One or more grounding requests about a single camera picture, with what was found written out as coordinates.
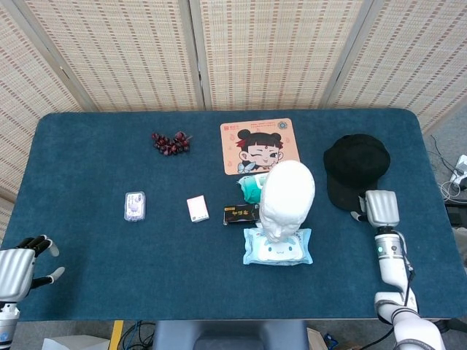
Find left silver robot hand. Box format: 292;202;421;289
0;234;66;303

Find clear box purple floss picks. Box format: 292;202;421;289
124;191;147;222

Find blue cartoon wet wipes pack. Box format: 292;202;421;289
242;227;314;267

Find blue felt table cover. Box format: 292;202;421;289
0;107;460;323

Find black box with gold text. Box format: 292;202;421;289
222;203;262;226

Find tangle of floor cables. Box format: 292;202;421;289
429;133;467;202

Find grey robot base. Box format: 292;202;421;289
150;320;309;350

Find bunch of dark red grapes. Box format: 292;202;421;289
150;130;193;156

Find green wet wipes pack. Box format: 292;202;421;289
236;173;273;204

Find yellow floor strip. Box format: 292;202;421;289
109;320;126;350

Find white power adapter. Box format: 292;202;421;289
449;154;467;187

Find black baseball cap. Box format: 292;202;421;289
323;133;392;213

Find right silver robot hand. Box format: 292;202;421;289
350;189;401;229

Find bamboo folding screen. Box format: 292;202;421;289
0;0;467;234

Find small white tissue pack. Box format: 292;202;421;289
185;195;211;223

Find white foam mannequin head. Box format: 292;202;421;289
258;160;317;244

